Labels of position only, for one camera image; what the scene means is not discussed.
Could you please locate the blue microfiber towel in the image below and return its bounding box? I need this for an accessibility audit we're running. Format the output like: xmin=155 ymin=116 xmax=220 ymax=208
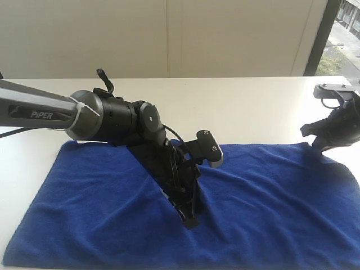
xmin=2 ymin=142 xmax=359 ymax=269

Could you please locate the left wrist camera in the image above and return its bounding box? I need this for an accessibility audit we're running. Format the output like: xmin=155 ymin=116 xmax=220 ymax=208
xmin=195 ymin=130 xmax=223 ymax=168

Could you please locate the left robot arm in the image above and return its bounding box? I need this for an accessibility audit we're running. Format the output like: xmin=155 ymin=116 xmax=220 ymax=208
xmin=1 ymin=69 xmax=201 ymax=229

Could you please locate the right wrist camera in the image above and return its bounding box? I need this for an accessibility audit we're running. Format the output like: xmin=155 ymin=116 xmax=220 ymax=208
xmin=313 ymin=83 xmax=359 ymax=101

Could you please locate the dark window frame post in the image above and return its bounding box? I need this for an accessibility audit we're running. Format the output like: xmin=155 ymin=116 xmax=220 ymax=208
xmin=303 ymin=0 xmax=341 ymax=77

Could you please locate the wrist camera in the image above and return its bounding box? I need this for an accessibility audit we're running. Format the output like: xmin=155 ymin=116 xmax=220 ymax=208
xmin=195 ymin=130 xmax=223 ymax=168
xmin=313 ymin=83 xmax=359 ymax=101

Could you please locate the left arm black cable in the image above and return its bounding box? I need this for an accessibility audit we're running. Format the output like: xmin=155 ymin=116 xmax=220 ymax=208
xmin=163 ymin=125 xmax=188 ymax=150

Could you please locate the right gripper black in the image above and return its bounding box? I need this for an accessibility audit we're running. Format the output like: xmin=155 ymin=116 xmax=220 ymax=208
xmin=300 ymin=97 xmax=359 ymax=152

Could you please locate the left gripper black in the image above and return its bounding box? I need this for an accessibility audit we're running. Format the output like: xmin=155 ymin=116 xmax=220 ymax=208
xmin=132 ymin=139 xmax=201 ymax=230

